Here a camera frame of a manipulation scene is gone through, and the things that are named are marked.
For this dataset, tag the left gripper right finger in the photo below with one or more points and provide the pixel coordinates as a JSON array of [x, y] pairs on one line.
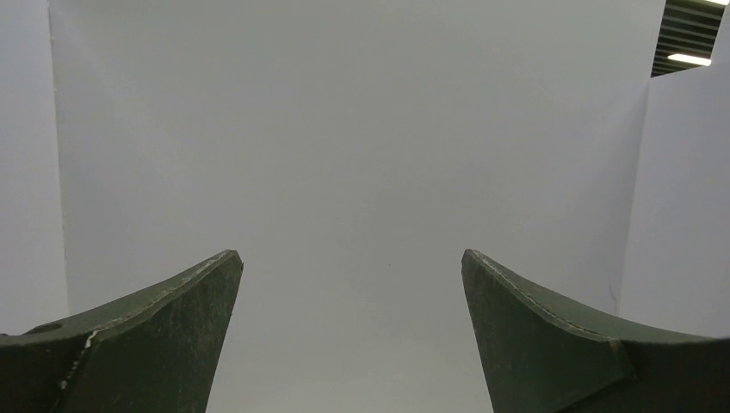
[[541, 351]]

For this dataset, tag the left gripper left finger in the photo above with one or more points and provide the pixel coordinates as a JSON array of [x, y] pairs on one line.
[[155, 350]]

